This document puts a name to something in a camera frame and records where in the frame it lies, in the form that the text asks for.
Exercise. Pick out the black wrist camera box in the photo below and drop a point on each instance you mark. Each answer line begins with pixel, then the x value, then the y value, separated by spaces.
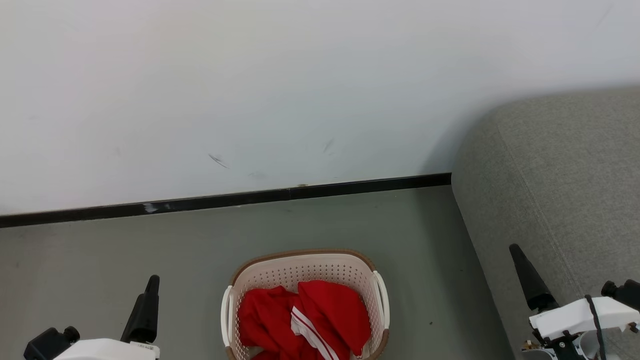
pixel 627 292
pixel 47 345

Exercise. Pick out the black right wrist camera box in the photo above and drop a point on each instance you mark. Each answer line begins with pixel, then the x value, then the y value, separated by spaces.
pixel 627 292

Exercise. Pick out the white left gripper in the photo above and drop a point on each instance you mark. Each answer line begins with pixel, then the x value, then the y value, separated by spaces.
pixel 110 350

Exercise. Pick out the black wall baseboard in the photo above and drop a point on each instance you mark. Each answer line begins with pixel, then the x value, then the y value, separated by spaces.
pixel 225 200

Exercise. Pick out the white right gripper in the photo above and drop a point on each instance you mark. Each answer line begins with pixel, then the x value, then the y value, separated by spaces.
pixel 570 317

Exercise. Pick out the red garment with white band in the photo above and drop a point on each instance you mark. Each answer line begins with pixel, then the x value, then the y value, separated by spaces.
pixel 260 320

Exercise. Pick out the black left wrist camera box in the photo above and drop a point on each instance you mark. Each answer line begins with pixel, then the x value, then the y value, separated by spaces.
pixel 47 345

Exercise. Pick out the white perforated laundry basket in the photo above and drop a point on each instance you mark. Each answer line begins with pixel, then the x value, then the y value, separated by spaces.
pixel 310 267

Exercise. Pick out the red garment with white stripes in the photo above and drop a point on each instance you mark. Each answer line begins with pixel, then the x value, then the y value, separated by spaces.
pixel 335 310

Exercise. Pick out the grey fabric sofa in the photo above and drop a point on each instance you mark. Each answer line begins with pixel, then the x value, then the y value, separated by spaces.
pixel 560 175

